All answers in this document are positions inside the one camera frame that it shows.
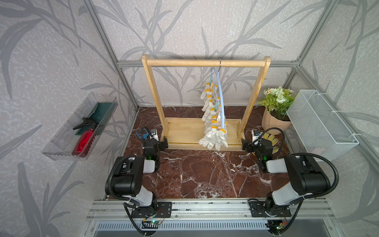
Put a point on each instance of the green trowel in tray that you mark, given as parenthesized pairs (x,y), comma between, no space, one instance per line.
(96,115)

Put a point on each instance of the clear plastic wall tray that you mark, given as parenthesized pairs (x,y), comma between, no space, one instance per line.
(76,139)

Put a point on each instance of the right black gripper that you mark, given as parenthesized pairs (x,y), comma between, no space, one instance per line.
(245,145)

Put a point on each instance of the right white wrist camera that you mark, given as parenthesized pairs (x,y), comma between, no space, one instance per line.
(255,134)

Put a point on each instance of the aluminium front rail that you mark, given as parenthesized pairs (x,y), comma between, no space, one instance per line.
(206,209)

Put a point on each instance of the wooden hanging rack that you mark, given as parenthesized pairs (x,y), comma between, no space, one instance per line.
(185,133)

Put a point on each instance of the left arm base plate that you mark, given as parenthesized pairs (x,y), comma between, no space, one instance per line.
(161,209)

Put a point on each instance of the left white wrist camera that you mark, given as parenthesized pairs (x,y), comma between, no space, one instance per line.
(153,134)

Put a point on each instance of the white wire basket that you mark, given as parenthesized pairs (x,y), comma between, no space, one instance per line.
(319,127)

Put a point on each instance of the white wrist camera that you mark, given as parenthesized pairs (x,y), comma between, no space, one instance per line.
(255,134)
(153,134)

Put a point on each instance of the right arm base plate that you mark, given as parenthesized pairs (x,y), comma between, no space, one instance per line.
(267,209)

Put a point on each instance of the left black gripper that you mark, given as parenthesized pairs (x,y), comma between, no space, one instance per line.
(162,146)

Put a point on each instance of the potted white flower plant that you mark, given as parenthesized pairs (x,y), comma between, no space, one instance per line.
(276,102)

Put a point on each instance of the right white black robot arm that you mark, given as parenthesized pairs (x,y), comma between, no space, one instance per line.
(310,175)

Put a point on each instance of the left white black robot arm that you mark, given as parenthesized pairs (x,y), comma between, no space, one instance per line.
(125,181)

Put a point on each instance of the red spray bottle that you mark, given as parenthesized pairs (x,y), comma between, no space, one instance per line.
(84,143)

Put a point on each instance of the yellow patterned glove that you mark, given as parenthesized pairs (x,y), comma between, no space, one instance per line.
(273,140)

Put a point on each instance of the blue hand rake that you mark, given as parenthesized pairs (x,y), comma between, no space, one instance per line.
(143,133)

